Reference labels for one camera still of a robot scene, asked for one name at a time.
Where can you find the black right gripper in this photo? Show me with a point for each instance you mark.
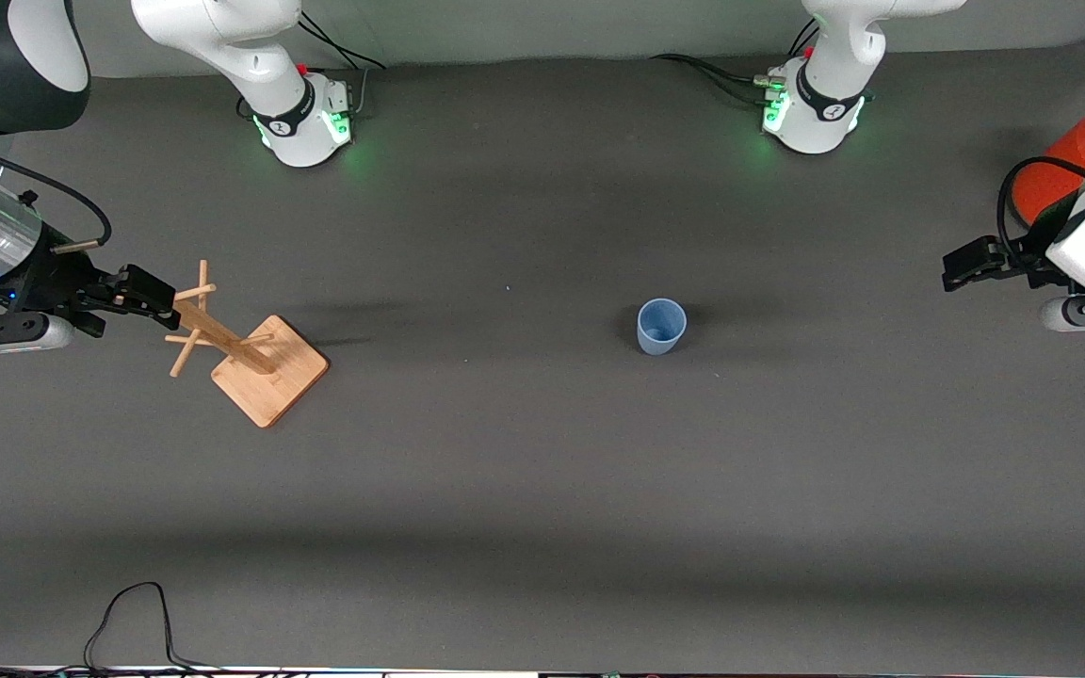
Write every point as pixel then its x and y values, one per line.
pixel 51 280

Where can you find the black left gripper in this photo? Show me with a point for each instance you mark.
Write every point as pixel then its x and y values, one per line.
pixel 1021 261

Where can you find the light blue plastic cup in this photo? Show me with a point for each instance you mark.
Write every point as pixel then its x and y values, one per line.
pixel 660 334

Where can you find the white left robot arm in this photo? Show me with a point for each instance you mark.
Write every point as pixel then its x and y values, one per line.
pixel 834 85

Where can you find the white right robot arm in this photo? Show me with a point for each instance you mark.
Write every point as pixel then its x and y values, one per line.
pixel 241 47

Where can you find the wooden cup rack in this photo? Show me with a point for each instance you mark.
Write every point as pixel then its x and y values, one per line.
pixel 269 381

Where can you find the orange can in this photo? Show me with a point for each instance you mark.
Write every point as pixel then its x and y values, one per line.
pixel 1056 174

